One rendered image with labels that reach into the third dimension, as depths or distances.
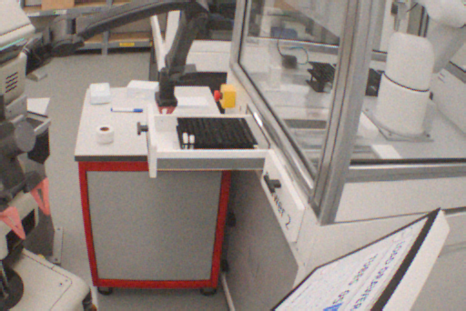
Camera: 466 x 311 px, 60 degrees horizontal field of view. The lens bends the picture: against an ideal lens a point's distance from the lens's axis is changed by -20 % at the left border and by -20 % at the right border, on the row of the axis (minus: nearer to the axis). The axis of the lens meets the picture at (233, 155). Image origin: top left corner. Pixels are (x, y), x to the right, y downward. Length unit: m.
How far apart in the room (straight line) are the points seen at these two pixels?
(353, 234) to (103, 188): 0.94
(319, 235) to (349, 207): 0.10
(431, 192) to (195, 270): 1.14
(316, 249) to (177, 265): 0.94
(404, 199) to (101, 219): 1.13
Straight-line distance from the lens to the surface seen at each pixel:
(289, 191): 1.22
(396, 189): 1.14
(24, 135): 0.84
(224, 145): 1.50
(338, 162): 1.01
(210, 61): 2.29
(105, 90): 2.06
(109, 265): 1.98
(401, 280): 0.60
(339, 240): 1.15
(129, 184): 1.73
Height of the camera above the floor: 1.57
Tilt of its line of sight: 29 degrees down
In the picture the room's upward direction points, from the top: 7 degrees clockwise
